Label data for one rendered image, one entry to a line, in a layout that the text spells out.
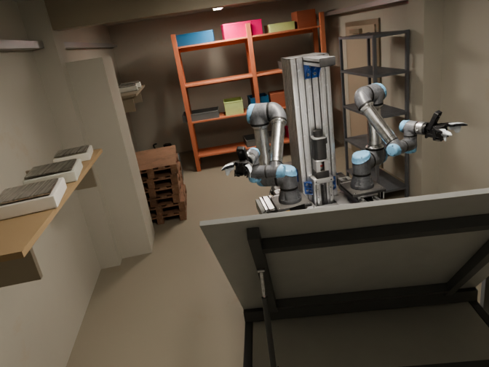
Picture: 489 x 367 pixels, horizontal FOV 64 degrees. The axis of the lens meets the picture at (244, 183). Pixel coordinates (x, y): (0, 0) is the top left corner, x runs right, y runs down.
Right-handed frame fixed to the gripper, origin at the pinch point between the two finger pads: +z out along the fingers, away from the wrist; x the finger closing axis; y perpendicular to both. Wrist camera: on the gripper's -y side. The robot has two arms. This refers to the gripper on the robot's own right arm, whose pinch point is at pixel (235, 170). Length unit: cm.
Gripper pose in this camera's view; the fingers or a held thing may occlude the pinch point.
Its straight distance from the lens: 197.0
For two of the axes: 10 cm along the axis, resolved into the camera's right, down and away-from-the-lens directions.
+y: 0.1, 9.2, 3.9
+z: -2.9, 3.8, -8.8
